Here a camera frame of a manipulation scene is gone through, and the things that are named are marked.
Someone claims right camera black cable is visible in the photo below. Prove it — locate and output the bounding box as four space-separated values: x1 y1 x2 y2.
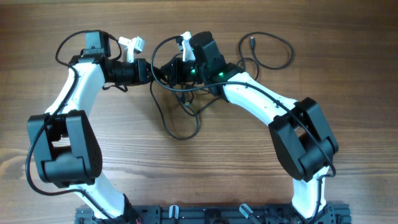
150 35 337 223

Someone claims camera black cable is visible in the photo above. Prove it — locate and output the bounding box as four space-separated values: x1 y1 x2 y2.
25 30 125 223
150 35 337 223

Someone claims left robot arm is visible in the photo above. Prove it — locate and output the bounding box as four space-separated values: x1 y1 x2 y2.
25 30 150 223

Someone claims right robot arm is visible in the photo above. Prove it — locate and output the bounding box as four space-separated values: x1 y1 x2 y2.
160 31 338 223

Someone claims left camera black cable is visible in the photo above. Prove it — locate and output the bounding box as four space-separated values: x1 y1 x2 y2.
25 30 125 223

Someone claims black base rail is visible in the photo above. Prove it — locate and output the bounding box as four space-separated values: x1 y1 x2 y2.
74 203 353 224

